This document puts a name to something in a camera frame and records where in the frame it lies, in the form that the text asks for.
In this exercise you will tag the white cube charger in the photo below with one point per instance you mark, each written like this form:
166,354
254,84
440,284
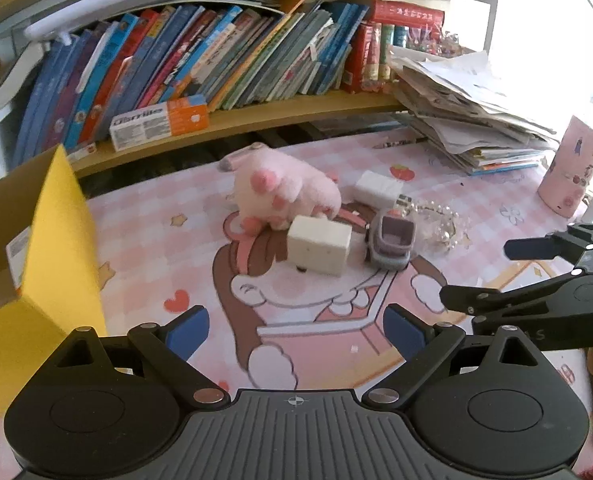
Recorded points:
376,187

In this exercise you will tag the white and orange carton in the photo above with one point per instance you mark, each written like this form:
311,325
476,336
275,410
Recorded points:
146,122

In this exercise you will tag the pink printed desk mat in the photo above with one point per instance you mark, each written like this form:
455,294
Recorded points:
176,240

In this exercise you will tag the grey toy car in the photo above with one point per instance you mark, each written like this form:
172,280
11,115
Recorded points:
389,255

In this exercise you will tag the white curved bookend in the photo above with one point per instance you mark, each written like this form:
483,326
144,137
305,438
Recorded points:
6,75

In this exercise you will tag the cream cube block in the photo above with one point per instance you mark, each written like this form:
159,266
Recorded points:
321,242

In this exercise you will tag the dark pencil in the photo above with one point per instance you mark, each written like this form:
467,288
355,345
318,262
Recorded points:
401,142

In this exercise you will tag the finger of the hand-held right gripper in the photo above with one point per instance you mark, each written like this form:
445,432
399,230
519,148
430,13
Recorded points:
531,248
476,297

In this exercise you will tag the yellow cardboard box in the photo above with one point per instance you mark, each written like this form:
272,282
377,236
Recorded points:
61,280

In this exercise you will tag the wooden bookshelf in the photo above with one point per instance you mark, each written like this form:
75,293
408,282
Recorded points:
276,115

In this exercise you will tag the stack of papers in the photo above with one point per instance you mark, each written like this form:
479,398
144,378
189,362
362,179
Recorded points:
456,110

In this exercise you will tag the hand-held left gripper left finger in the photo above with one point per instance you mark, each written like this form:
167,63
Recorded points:
189,332

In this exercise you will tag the pink crystal ornaments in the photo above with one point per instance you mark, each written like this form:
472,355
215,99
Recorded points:
444,42

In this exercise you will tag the pink cylinder container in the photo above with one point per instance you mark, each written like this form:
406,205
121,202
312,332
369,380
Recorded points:
571,170

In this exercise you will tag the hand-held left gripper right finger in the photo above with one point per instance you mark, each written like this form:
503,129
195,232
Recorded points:
401,332

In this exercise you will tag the row of colourful books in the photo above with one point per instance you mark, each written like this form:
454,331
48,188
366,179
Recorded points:
226,55

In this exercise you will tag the pink plush toy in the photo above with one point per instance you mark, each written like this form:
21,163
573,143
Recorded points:
286,185

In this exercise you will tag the white desk lamp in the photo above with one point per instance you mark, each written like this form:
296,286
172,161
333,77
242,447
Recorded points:
126,2

